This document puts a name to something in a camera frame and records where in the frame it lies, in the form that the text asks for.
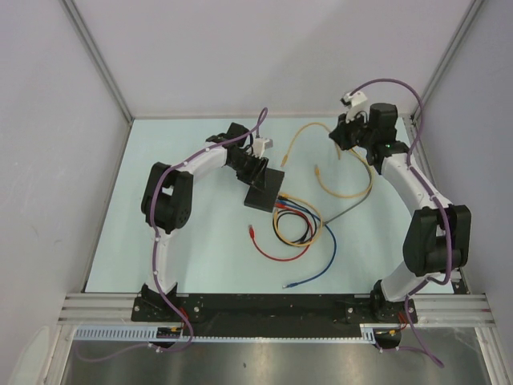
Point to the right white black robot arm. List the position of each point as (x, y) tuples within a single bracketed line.
[(437, 240)]

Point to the black network switch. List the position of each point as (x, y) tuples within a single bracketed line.
[(264, 199)]

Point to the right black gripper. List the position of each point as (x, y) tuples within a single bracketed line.
[(339, 133)]

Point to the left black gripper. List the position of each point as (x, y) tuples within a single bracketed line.
[(256, 178)]

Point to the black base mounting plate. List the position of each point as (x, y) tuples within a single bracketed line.
[(276, 315)]

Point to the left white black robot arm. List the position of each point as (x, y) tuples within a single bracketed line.
[(167, 198)]

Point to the aluminium frame rail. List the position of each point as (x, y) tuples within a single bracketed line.
[(427, 310)]

